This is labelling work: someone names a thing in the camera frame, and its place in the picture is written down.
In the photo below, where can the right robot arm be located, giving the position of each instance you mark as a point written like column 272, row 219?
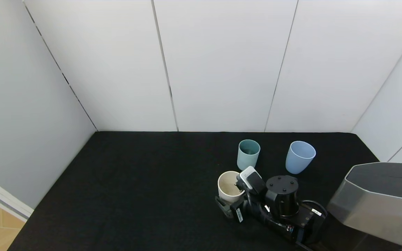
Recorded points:
column 379, row 202

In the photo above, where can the black table cloth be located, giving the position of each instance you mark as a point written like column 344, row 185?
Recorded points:
column 134, row 191

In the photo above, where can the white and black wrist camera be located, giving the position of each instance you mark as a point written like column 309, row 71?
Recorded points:
column 253, row 181

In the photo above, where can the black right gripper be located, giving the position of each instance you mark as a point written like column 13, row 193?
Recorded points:
column 237, row 213

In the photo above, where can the light blue plastic cup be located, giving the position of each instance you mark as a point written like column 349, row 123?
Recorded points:
column 298, row 158

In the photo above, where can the white floor trim strip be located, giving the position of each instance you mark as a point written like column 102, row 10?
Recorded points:
column 2, row 200

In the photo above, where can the cream plastic cup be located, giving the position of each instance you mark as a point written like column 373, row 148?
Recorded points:
column 226, row 188

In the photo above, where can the teal plastic cup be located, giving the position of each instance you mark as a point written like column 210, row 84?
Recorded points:
column 247, row 158

